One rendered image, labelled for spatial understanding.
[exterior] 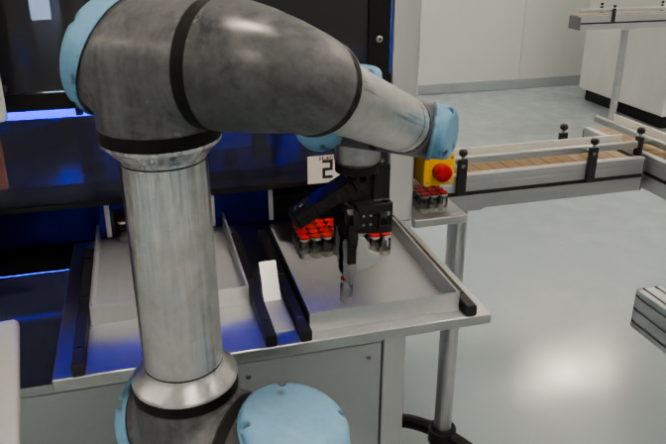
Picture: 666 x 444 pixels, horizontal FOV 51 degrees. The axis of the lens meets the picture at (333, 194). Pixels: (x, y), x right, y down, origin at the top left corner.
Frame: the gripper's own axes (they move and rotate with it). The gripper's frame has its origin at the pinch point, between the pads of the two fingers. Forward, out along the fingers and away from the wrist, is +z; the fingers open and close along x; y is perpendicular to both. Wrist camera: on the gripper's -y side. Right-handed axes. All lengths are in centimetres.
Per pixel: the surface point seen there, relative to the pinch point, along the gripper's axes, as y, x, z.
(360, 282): 4.9, 5.7, 5.3
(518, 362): 93, 87, 93
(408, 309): 9.1, -7.5, 4.0
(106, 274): -39.8, 21.7, 5.3
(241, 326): -18.2, -2.7, 5.6
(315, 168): 2.8, 29.9, -8.8
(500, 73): 302, 490, 77
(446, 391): 44, 45, 66
